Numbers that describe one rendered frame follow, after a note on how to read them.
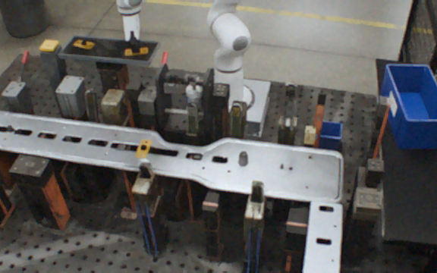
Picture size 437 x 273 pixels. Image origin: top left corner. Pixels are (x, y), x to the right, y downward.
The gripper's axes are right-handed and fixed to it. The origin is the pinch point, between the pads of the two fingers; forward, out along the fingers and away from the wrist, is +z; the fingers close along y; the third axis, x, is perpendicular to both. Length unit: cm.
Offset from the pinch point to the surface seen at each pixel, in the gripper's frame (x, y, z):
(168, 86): 11.5, 21.9, 3.0
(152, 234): 2, 58, 36
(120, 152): -7.0, 35.7, 18.6
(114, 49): -8.7, -3.1, 2.6
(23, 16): -115, -215, 97
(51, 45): -34.1, -11.0, 2.6
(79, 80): -21.9, 7.6, 7.6
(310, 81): 108, -119, 118
